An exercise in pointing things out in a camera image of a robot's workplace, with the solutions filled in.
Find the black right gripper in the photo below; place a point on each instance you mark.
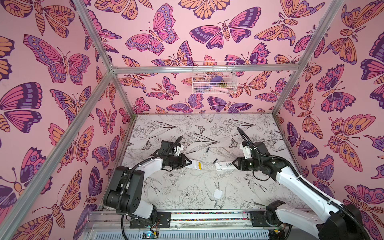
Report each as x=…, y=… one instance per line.
x=239, y=163

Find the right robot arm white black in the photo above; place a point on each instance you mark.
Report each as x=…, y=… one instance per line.
x=331, y=219

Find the white remote control green sticker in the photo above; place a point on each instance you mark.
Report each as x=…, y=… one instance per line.
x=224, y=166

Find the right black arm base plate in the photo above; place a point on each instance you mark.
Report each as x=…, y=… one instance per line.
x=266, y=219

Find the white wire basket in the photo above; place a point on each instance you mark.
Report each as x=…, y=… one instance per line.
x=201, y=76

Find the green circuit board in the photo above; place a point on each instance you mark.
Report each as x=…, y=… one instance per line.
x=148, y=235

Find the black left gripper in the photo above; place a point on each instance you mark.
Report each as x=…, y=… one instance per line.
x=181, y=157

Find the purple item in basket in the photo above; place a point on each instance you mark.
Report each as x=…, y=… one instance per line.
x=217, y=79

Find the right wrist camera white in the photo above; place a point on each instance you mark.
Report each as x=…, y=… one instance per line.
x=246, y=151

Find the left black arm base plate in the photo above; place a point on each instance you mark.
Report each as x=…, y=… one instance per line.
x=160, y=220

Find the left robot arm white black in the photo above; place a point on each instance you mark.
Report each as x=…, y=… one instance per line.
x=124, y=192

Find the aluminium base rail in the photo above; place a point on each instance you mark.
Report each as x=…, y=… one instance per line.
x=185, y=225

